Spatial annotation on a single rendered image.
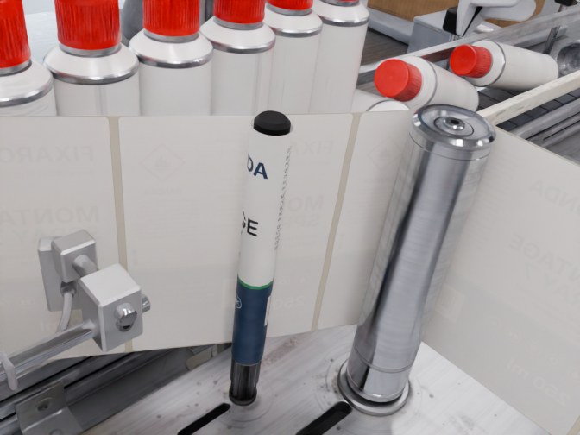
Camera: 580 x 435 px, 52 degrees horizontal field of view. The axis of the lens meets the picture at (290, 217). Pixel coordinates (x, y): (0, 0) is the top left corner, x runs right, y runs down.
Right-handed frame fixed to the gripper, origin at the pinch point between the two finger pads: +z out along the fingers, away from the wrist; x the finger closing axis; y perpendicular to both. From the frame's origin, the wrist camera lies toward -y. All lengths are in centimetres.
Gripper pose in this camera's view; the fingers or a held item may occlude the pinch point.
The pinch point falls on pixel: (460, 22)
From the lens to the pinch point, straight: 65.1
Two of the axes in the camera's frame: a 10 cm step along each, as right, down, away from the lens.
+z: -4.7, 8.5, 2.2
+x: 5.8, 1.1, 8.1
